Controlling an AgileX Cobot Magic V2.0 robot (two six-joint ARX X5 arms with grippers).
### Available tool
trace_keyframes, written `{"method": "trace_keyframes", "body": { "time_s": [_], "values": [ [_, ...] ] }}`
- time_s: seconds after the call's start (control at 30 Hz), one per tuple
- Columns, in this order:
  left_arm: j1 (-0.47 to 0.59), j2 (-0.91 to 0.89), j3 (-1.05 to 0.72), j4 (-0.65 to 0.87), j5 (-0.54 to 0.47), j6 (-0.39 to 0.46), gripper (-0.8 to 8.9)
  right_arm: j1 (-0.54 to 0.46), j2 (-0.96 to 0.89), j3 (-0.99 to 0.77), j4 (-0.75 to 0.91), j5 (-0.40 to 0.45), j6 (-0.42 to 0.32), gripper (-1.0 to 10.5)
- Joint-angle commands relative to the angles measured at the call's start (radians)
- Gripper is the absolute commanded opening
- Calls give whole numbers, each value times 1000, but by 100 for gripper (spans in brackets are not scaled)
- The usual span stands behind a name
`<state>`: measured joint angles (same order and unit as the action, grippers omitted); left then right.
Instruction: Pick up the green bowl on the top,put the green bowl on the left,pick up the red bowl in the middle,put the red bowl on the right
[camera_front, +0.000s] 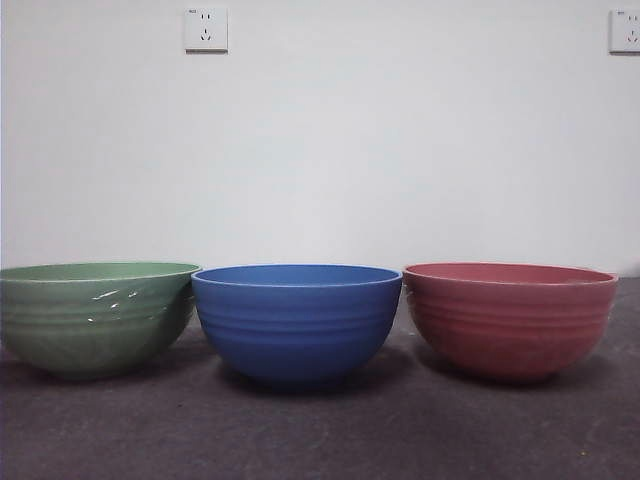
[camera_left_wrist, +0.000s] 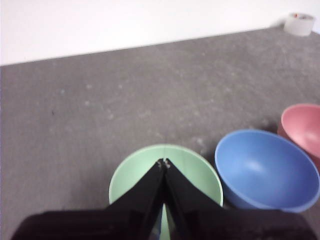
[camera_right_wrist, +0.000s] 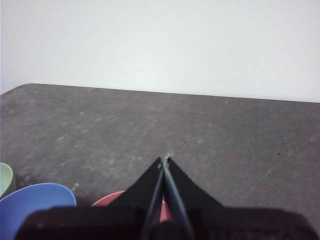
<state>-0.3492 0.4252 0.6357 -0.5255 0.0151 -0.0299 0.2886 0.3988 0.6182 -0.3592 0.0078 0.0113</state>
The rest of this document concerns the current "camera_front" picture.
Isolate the red ribbed bowl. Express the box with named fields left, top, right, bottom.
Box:
left=402, top=261, right=620, bottom=384

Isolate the green ribbed bowl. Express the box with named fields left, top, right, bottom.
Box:
left=0, top=261, right=203, bottom=382

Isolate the blue ribbed bowl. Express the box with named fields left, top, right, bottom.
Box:
left=191, top=264, right=404, bottom=391

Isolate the white wall socket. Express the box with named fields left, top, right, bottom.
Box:
left=183, top=6, right=230, bottom=55
left=608, top=8, right=640, bottom=55

